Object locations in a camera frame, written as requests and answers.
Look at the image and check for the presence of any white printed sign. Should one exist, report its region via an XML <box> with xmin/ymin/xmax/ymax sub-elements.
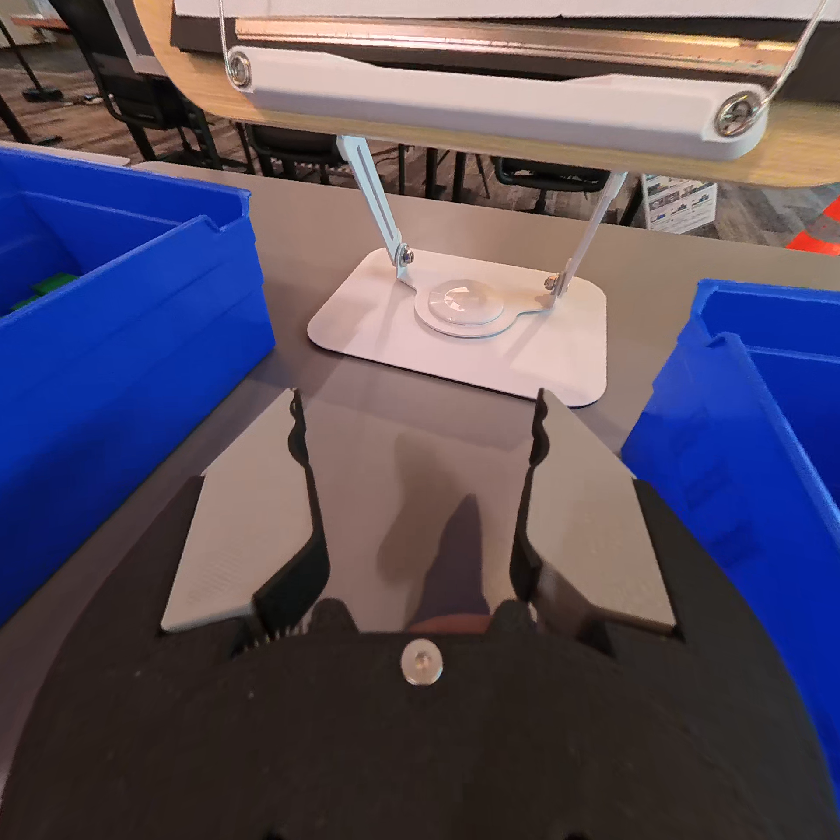
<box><xmin>640</xmin><ymin>174</ymin><xmax>718</xmax><ymax>234</ymax></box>

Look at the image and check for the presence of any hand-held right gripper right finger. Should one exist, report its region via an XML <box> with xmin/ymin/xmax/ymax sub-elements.
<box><xmin>509</xmin><ymin>387</ymin><xmax>678</xmax><ymax>643</ymax></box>

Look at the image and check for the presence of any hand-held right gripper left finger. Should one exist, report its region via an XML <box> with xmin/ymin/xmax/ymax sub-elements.
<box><xmin>159</xmin><ymin>387</ymin><xmax>330</xmax><ymax>636</ymax></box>

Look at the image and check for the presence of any black office chair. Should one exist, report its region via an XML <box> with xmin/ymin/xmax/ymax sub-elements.
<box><xmin>52</xmin><ymin>0</ymin><xmax>224</xmax><ymax>173</ymax></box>
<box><xmin>491</xmin><ymin>156</ymin><xmax>641</xmax><ymax>227</ymax></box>

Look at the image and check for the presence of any orange traffic cone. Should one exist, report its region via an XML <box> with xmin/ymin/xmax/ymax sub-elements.
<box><xmin>784</xmin><ymin>197</ymin><xmax>840</xmax><ymax>258</ymax></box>

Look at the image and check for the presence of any blue plastic bin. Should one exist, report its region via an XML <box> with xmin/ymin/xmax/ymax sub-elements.
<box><xmin>0</xmin><ymin>146</ymin><xmax>277</xmax><ymax>627</ymax></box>
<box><xmin>620</xmin><ymin>279</ymin><xmax>840</xmax><ymax>798</ymax></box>

